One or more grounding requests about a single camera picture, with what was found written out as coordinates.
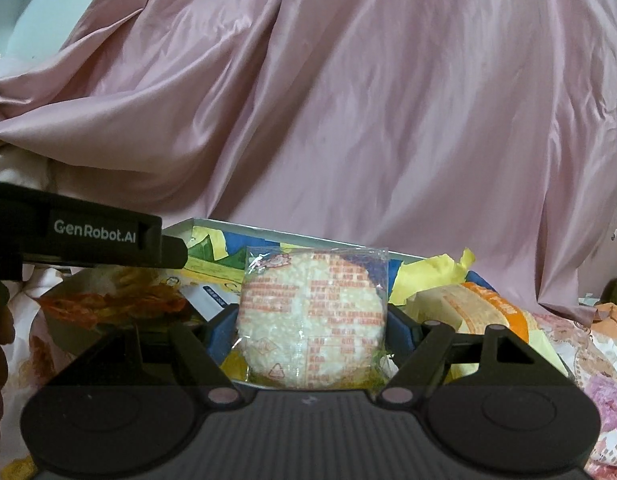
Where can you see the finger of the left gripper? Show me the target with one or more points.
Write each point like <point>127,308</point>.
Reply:
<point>174,253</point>

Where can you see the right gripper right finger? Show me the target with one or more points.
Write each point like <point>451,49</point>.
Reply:
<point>420,352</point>

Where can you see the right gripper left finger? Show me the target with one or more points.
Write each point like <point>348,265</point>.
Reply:
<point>196,356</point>

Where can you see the blue white calcium stick packet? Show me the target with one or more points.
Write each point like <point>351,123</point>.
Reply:
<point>209,300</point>

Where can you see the red orange snack packet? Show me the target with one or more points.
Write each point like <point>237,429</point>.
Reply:
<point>117,297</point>

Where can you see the yellow orange bread packet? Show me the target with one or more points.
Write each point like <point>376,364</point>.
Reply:
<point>470,308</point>

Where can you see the round rice cracker packet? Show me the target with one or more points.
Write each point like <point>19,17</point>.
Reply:
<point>313,318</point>

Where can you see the yellow blue dinosaur snack bag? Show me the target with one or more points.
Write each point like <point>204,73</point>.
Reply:
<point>219,257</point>

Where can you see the pale pink duvet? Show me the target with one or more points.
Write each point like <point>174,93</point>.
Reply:
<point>45,117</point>

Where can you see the floral bed sheet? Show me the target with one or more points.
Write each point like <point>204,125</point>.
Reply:
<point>33,358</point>

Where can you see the grey shallow cardboard box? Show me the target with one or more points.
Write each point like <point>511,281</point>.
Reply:
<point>74,340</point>

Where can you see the orange cloth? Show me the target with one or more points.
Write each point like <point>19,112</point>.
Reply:
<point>605,320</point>

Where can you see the pink satin curtain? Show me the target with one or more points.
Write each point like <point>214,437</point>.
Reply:
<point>422,126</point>

